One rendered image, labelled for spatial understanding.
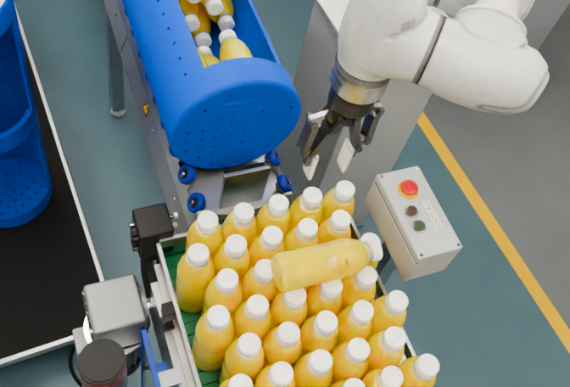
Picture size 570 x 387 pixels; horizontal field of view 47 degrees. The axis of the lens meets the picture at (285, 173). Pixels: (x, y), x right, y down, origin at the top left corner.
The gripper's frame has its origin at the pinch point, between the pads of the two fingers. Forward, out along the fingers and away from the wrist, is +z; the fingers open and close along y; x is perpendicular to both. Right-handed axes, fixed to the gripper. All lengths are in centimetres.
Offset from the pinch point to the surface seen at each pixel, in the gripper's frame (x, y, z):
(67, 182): -78, 43, 107
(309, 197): 0.0, 1.0, 12.1
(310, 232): 7.5, 3.6, 12.0
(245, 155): -19.5, 6.5, 22.9
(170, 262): -2.6, 27.3, 31.8
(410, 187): 3.5, -19.5, 10.7
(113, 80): -115, 19, 100
